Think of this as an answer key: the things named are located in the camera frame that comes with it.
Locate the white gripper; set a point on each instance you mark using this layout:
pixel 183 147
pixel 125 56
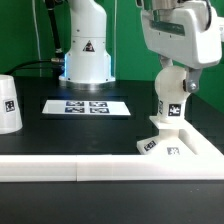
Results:
pixel 184 31

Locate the white lamp bulb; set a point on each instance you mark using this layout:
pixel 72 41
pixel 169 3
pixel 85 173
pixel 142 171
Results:
pixel 171 95

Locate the white lamp base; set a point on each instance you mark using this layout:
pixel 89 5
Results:
pixel 167 142

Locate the white lamp hood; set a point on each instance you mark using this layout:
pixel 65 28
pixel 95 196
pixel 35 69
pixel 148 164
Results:
pixel 10 117

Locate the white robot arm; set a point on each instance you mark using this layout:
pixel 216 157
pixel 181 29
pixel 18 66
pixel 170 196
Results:
pixel 87 62

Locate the white L-shaped fence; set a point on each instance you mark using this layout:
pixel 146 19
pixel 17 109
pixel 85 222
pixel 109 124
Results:
pixel 206 163

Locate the white tag sheet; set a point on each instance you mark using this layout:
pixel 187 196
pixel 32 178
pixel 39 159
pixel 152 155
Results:
pixel 107 108

